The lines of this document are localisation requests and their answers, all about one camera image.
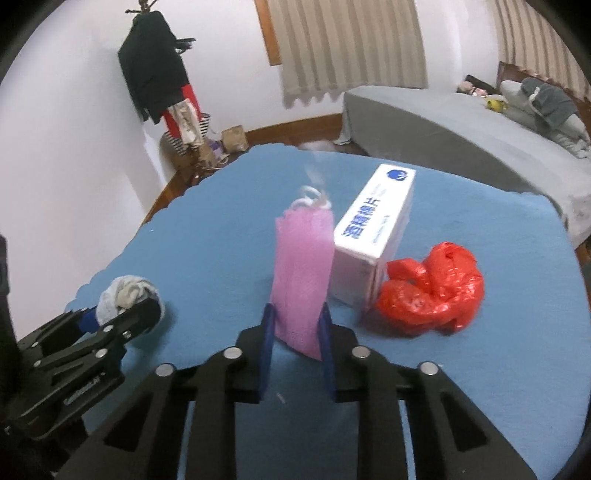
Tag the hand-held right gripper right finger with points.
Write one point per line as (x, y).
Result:
(327, 355)

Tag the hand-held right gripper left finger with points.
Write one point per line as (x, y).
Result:
(267, 355)

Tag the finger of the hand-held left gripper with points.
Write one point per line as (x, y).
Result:
(85, 323)
(87, 357)

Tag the white cloth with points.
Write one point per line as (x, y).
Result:
(124, 288)

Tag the pink mesh bag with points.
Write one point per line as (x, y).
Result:
(300, 277)

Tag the red plastic bag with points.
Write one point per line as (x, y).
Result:
(429, 290)

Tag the white box with blue print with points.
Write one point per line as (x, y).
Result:
(364, 235)

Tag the blue foam mat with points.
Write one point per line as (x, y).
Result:
(207, 240)

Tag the wooden coat rack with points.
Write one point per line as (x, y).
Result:
(201, 166)

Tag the striped bag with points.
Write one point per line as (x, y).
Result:
(171, 147)

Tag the brown paper bag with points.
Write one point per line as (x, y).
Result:
(235, 139)

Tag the red garment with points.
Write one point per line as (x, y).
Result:
(191, 99)

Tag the grey bed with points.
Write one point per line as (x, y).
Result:
(415, 115)

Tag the black coat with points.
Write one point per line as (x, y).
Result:
(152, 69)

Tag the yellow toy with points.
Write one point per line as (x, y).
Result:
(496, 105)

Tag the pink plush toy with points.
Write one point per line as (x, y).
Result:
(473, 86)

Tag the striped beige curtain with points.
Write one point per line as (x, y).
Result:
(346, 46)
(540, 41)

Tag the light grey pillow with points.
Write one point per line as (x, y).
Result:
(515, 99)

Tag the grey blanket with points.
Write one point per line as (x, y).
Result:
(575, 143)

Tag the wooden headboard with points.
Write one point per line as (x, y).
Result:
(508, 71)

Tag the wooden window frame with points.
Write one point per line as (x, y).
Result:
(270, 37)

